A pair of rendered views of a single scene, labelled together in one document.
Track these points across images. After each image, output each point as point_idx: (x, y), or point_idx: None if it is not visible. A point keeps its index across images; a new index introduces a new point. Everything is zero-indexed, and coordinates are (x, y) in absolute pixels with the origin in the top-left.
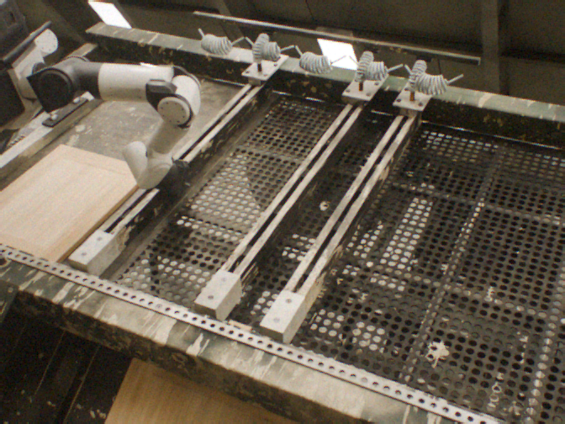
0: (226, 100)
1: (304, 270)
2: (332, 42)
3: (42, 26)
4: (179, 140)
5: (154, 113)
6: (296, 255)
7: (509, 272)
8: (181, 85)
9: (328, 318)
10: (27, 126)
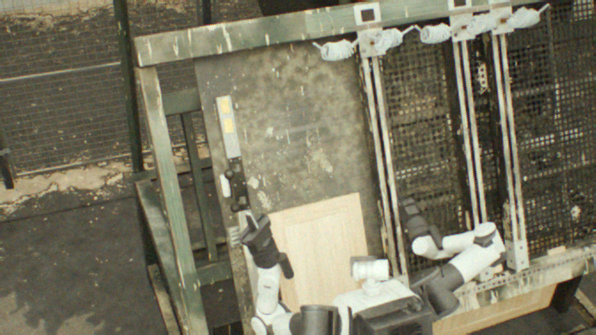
0: (335, 67)
1: (516, 222)
2: None
3: (426, 292)
4: (342, 144)
5: (294, 124)
6: (488, 198)
7: (586, 136)
8: (498, 244)
9: (525, 229)
10: None
